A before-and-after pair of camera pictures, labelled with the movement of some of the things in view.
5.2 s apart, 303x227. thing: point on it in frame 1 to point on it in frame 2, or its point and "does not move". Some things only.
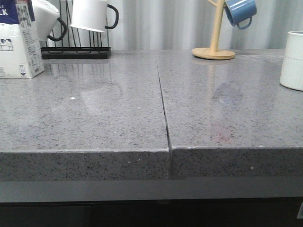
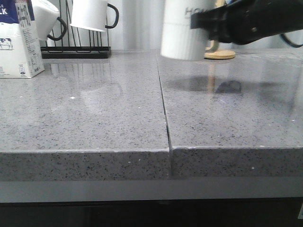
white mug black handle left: [46, 15] does not move
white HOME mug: [291, 73] to [178, 40]
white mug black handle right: [91, 14] does not move
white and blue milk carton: [20, 54] does not move
